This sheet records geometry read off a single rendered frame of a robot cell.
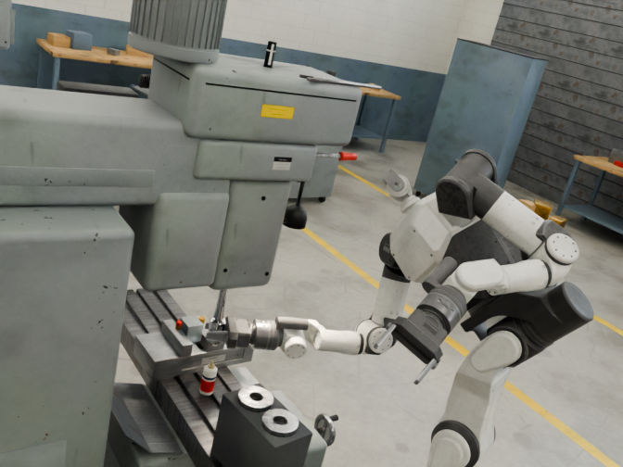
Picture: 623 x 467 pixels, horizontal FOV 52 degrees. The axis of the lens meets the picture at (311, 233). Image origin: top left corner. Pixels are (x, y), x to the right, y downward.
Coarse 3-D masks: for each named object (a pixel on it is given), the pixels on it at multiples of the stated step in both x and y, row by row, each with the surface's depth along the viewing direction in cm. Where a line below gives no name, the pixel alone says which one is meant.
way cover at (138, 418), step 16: (128, 384) 196; (112, 400) 177; (128, 400) 188; (128, 416) 178; (144, 416) 184; (160, 416) 188; (128, 432) 166; (144, 432) 177; (160, 432) 180; (160, 448) 173; (176, 448) 176
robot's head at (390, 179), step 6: (390, 174) 176; (396, 174) 176; (384, 180) 177; (390, 180) 176; (396, 180) 176; (402, 180) 175; (390, 186) 176; (396, 186) 176; (402, 186) 175; (408, 186) 176; (390, 192) 177; (396, 192) 176; (402, 192) 176
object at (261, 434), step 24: (240, 408) 158; (264, 408) 158; (216, 432) 165; (240, 432) 157; (264, 432) 151; (288, 432) 151; (216, 456) 166; (240, 456) 158; (264, 456) 150; (288, 456) 152
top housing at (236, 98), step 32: (160, 64) 150; (192, 64) 138; (224, 64) 146; (256, 64) 158; (288, 64) 172; (160, 96) 150; (192, 96) 138; (224, 96) 141; (256, 96) 146; (288, 96) 150; (320, 96) 155; (352, 96) 161; (192, 128) 140; (224, 128) 144; (256, 128) 149; (288, 128) 154; (320, 128) 159; (352, 128) 165
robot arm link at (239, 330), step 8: (232, 320) 188; (240, 320) 189; (256, 320) 188; (264, 320) 189; (232, 328) 184; (240, 328) 185; (248, 328) 186; (256, 328) 186; (264, 328) 186; (232, 336) 181; (240, 336) 183; (248, 336) 184; (256, 336) 185; (264, 336) 185; (232, 344) 182; (240, 344) 184; (248, 344) 185; (256, 344) 185; (264, 344) 186
